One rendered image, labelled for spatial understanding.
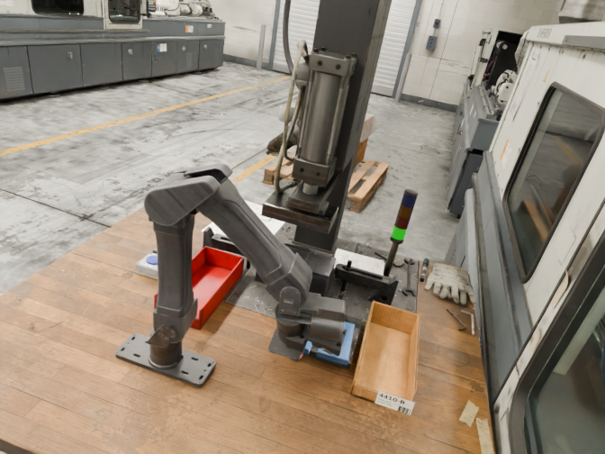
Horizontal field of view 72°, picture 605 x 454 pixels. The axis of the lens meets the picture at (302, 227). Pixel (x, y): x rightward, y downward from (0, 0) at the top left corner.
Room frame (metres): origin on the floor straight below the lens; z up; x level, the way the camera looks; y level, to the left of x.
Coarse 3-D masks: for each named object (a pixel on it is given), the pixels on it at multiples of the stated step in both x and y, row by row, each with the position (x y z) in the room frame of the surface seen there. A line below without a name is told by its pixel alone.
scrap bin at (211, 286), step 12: (204, 252) 0.99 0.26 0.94; (216, 252) 0.99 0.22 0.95; (228, 252) 0.98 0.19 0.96; (192, 264) 0.92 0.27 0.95; (204, 264) 0.99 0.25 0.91; (216, 264) 0.99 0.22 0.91; (228, 264) 0.98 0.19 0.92; (240, 264) 0.95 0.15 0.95; (192, 276) 0.92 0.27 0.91; (204, 276) 0.93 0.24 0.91; (216, 276) 0.94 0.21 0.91; (228, 276) 0.88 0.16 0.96; (240, 276) 0.96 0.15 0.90; (204, 288) 0.88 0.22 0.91; (216, 288) 0.89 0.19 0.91; (228, 288) 0.88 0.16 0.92; (156, 300) 0.75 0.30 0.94; (204, 300) 0.83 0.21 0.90; (216, 300) 0.81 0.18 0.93; (204, 312) 0.75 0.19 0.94; (192, 324) 0.73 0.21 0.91
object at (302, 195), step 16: (336, 176) 1.13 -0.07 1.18; (304, 192) 0.97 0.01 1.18; (320, 192) 1.00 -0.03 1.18; (272, 208) 0.95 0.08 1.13; (288, 208) 0.95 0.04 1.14; (304, 208) 0.93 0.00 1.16; (320, 208) 0.94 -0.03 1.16; (336, 208) 1.01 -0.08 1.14; (304, 224) 0.94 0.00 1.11; (320, 224) 0.93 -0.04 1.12
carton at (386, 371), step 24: (384, 312) 0.86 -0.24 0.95; (408, 312) 0.85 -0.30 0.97; (384, 336) 0.82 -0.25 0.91; (408, 336) 0.84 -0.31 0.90; (360, 360) 0.65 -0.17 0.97; (384, 360) 0.74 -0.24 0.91; (408, 360) 0.75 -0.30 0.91; (360, 384) 0.65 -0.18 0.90; (384, 384) 0.67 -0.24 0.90; (408, 384) 0.67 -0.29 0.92; (408, 408) 0.60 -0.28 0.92
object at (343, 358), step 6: (348, 324) 0.82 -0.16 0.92; (354, 324) 0.82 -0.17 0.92; (348, 330) 0.80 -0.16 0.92; (348, 336) 0.77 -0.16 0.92; (348, 342) 0.75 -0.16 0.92; (342, 348) 0.73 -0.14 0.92; (348, 348) 0.73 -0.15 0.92; (318, 354) 0.69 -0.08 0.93; (324, 354) 0.68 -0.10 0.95; (342, 354) 0.71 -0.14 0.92; (348, 354) 0.71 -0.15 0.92; (330, 360) 0.69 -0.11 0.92; (336, 360) 0.68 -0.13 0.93; (342, 360) 0.68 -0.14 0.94; (348, 360) 0.67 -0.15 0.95
